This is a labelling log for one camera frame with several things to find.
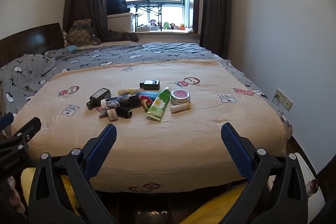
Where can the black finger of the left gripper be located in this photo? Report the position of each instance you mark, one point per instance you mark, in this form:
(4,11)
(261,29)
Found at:
(26,133)

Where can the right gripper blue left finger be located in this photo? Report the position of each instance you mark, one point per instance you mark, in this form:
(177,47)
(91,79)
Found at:
(84,164)

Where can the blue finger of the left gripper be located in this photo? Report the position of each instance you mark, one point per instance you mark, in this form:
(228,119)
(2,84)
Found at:
(6,120)

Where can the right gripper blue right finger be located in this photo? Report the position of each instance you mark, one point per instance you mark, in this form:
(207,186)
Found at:
(254,164)

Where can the dark green bottle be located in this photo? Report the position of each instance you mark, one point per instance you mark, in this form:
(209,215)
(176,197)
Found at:
(96,98)
(150,85)

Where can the black cylinder container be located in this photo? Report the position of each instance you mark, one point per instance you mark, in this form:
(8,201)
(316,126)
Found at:
(124,112)

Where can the yellow white lotion bottle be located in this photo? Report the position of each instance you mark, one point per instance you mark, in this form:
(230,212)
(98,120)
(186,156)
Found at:
(130,91)

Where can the green hand cream tube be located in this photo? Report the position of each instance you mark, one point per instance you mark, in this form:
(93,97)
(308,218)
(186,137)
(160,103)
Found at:
(159,105)

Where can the cream lip balm tube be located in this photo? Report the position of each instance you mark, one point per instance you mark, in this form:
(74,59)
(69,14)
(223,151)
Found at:
(180,107)

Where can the blue wet wipes pack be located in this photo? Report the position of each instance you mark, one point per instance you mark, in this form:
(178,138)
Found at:
(150,94)

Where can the round pink tin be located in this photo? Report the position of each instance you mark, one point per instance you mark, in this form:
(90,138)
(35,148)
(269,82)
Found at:
(179,96)

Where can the person's left hand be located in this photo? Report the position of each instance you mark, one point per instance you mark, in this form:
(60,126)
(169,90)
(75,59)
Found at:
(14,197)

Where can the grey patterned duvet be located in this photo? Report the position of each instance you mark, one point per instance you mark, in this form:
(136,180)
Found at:
(23,77)

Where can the white object at right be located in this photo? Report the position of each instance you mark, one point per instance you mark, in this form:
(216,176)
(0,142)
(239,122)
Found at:
(315,201)

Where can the dark wooden headboard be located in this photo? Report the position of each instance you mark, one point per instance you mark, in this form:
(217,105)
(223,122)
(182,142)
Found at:
(36,40)

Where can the beige cartoon bed sheet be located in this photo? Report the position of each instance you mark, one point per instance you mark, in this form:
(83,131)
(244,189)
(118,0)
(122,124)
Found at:
(181,152)

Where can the brown patterned pillow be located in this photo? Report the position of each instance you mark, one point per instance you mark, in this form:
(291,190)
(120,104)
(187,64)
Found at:
(81,34)

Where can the white storage box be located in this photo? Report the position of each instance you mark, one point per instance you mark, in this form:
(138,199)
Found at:
(121,22)

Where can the dark clothes pile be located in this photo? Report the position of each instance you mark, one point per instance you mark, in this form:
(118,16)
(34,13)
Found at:
(114,7)

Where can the windowsill plush toys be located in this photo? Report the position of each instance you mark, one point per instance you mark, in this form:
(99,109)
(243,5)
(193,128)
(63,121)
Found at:
(157,26)

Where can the black folding rack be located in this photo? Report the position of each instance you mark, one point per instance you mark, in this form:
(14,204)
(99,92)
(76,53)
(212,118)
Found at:
(148,8)

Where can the right dark curtain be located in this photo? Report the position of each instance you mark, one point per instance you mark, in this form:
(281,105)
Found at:
(212,21)

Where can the wall power socket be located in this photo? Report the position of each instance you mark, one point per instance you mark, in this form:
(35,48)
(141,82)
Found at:
(283,99)

